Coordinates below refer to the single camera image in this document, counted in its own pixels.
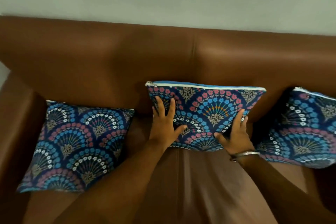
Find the person's left hand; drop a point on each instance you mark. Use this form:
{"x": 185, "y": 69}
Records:
{"x": 162, "y": 126}

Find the person's right hand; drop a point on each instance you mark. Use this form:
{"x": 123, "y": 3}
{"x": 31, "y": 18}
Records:
{"x": 237, "y": 139}

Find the person's right middle finger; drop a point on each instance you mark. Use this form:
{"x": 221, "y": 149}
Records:
{"x": 244, "y": 122}

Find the person's right thumb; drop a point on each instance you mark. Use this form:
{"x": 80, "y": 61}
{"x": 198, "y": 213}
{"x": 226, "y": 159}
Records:
{"x": 220, "y": 137}

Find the person's left middle finger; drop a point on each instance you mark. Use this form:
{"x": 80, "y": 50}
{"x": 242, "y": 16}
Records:
{"x": 160, "y": 105}

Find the person's left thumb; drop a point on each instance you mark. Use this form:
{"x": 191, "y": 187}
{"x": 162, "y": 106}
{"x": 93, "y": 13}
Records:
{"x": 180, "y": 130}

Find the blue floral patterned cushion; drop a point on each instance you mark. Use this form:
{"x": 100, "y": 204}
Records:
{"x": 210, "y": 116}
{"x": 76, "y": 147}
{"x": 299, "y": 129}

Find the person's right forearm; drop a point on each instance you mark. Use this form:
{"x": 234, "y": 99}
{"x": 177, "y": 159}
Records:
{"x": 288, "y": 192}

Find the person's left forearm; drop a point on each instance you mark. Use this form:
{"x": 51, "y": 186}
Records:
{"x": 115, "y": 187}

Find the silver bangle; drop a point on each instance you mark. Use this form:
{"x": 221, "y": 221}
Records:
{"x": 244, "y": 154}

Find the brown leather sofa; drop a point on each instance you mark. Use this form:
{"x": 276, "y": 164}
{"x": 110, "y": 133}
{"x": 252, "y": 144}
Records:
{"x": 105, "y": 61}

